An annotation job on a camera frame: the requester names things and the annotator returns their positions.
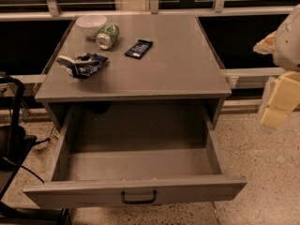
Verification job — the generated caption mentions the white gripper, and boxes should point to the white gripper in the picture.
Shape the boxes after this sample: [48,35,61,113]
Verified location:
[253,5,300,133]

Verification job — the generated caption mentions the blue chip bag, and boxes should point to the blue chip bag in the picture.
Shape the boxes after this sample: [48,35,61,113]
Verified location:
[56,52,108,79]

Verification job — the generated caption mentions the open grey top drawer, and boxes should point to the open grey top drawer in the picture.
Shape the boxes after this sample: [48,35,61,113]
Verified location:
[23,101,247,209]

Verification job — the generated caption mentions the grey cabinet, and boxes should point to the grey cabinet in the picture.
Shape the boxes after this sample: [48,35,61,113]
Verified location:
[36,15,231,123]

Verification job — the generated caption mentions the dark blue candy bar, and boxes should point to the dark blue candy bar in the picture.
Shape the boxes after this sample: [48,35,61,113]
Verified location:
[125,39,153,59]

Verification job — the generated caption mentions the green soda can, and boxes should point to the green soda can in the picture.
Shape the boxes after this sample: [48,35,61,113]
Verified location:
[96,23,119,50]

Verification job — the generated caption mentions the white bowl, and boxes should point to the white bowl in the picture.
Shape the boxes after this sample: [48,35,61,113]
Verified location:
[76,15,107,38]

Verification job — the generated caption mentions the metal window railing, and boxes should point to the metal window railing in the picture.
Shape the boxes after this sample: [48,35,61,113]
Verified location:
[0,0,300,21]

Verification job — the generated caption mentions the black drawer handle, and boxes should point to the black drawer handle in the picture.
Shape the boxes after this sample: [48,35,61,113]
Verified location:
[121,190,157,205]

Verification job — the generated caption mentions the black cable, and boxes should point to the black cable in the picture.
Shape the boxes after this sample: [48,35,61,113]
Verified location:
[0,136,53,185]

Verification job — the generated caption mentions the black chair frame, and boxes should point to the black chair frame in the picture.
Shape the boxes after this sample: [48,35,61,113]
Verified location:
[0,72,69,225]

